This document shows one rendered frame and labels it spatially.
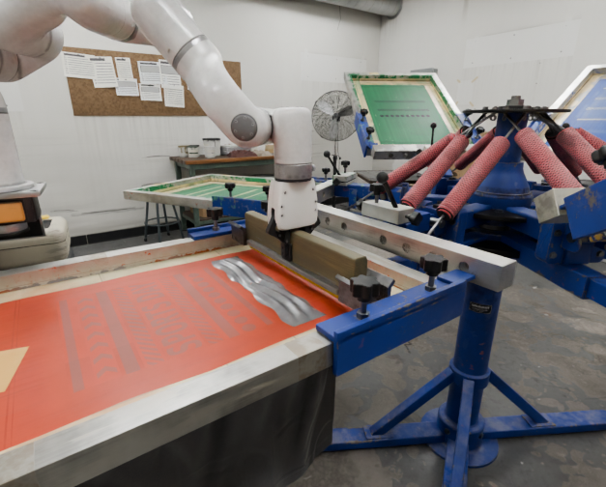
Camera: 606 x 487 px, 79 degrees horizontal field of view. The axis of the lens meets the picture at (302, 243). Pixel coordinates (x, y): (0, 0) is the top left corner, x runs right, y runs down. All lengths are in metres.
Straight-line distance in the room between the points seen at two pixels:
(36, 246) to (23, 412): 1.05
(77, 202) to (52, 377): 3.94
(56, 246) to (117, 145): 3.00
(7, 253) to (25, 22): 0.88
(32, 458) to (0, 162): 0.67
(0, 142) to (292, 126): 0.60
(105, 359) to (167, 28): 0.55
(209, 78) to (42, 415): 0.54
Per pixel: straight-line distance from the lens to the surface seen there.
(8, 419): 0.57
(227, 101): 0.68
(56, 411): 0.56
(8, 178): 1.00
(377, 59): 6.37
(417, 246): 0.81
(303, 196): 0.74
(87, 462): 0.45
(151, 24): 0.79
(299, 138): 0.71
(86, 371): 0.61
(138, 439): 0.45
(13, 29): 0.93
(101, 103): 4.46
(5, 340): 0.75
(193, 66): 0.75
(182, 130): 4.65
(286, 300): 0.69
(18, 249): 1.59
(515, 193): 1.34
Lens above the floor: 1.28
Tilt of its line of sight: 19 degrees down
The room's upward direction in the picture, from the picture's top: straight up
